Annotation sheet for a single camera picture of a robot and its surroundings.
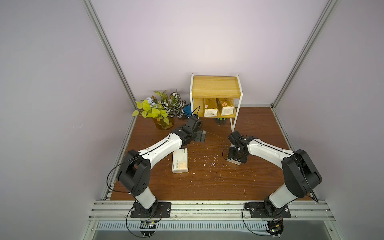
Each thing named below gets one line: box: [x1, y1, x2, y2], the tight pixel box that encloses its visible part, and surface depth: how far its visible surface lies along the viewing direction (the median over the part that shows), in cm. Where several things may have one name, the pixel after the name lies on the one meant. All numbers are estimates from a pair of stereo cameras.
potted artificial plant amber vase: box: [132, 89, 186, 130], surface depth 92 cm
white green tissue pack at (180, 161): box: [172, 148, 189, 174], surface depth 87 cm
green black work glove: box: [213, 117, 227, 127], surface depth 112 cm
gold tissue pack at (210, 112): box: [204, 108, 218, 117], surface depth 91 cm
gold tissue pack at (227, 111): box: [221, 106, 234, 116], surface depth 92 cm
